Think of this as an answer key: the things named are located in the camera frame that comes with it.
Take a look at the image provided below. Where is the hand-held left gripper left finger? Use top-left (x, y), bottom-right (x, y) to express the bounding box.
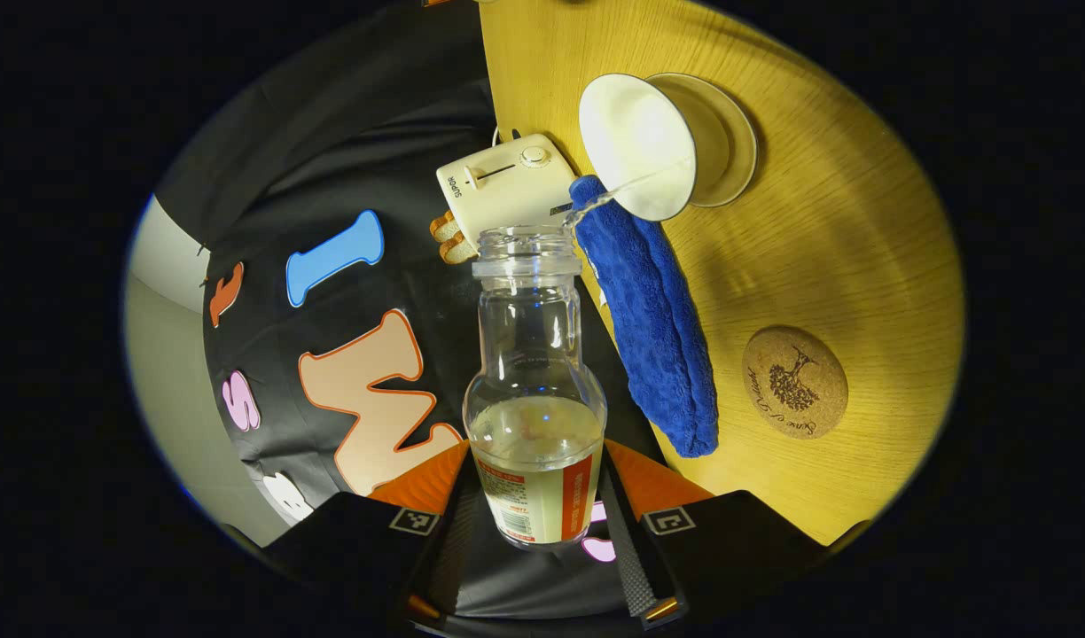
top-left (261, 440), bottom-right (483, 632)

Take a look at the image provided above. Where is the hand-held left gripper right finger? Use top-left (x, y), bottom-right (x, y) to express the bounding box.
top-left (598, 439), bottom-right (827, 630)

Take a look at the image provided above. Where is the blue towel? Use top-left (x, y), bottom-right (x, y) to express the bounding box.
top-left (567, 175), bottom-right (720, 458)

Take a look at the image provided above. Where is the black backdrop cloth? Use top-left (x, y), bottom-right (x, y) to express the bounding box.
top-left (152, 0), bottom-right (676, 621)

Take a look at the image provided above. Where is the round cork coaster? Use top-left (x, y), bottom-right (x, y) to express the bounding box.
top-left (742, 326), bottom-right (849, 440)

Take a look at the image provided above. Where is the cream saucer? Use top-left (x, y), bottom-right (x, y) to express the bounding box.
top-left (649, 73), bottom-right (759, 209)

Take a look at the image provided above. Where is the cream teacup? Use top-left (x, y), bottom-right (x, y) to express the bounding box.
top-left (579, 73), bottom-right (734, 222)

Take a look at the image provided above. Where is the cream toaster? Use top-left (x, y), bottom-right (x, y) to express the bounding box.
top-left (436, 133), bottom-right (579, 245)

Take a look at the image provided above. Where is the clear water bottle orange label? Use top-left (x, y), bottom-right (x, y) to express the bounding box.
top-left (463, 225), bottom-right (608, 548)

